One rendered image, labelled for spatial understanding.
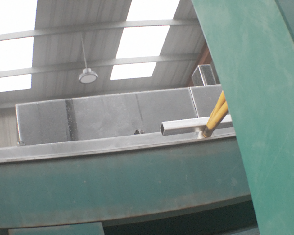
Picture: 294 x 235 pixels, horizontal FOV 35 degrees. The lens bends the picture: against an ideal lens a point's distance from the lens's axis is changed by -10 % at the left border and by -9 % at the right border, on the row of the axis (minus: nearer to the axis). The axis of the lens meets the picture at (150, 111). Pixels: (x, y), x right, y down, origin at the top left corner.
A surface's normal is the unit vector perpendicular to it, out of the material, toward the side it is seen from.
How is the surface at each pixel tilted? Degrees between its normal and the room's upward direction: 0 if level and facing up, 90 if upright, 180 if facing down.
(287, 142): 90
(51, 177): 90
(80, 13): 174
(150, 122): 90
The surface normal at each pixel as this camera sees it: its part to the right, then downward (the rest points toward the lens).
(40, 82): 0.24, 0.85
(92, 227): 0.23, -0.44
